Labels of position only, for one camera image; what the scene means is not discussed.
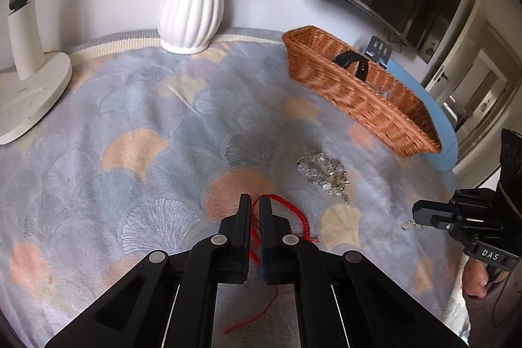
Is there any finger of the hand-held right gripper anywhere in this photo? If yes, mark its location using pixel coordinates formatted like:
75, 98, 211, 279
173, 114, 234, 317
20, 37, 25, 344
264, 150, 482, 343
412, 200, 469, 230
449, 189, 497, 209

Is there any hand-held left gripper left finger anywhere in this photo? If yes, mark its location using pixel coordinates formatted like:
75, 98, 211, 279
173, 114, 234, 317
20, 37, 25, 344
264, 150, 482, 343
44, 193, 252, 348

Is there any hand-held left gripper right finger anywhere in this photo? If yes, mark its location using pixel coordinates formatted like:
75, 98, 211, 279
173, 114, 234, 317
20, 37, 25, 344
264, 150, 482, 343
260, 195, 469, 348

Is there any red string bracelet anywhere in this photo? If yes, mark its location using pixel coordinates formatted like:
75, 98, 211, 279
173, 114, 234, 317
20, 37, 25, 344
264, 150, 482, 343
225, 194, 321, 333

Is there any brown wicker basket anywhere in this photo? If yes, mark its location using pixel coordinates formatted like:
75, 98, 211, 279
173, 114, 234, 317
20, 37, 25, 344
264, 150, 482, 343
282, 26, 442, 157

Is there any black watch strap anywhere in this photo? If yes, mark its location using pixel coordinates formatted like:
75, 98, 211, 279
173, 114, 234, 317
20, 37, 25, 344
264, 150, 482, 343
333, 51, 372, 82

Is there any person's right forearm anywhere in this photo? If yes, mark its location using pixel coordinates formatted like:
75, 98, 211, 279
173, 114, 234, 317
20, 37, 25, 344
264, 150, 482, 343
465, 275, 522, 348

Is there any person's right hand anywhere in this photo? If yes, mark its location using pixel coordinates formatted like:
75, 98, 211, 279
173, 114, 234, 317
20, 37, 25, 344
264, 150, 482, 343
463, 254, 496, 299

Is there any white door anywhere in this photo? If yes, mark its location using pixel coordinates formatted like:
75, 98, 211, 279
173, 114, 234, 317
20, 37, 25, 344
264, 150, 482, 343
421, 3, 522, 186

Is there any leaf-patterned table cloth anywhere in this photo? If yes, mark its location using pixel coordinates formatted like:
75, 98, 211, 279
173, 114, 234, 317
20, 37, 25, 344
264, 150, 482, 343
0, 28, 469, 348

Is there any white desk lamp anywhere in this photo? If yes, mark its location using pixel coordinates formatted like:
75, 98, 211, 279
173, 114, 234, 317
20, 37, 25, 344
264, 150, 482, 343
0, 0, 73, 145

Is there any crystal bead bracelet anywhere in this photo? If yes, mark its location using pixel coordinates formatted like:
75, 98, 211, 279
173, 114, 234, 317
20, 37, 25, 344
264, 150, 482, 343
297, 151, 351, 204

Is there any black metal bracket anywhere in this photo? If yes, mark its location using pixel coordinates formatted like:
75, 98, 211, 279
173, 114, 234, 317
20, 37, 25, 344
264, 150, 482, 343
364, 36, 394, 67

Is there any black cable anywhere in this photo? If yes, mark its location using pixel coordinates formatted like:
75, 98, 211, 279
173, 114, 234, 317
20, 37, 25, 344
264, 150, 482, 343
381, 28, 408, 48

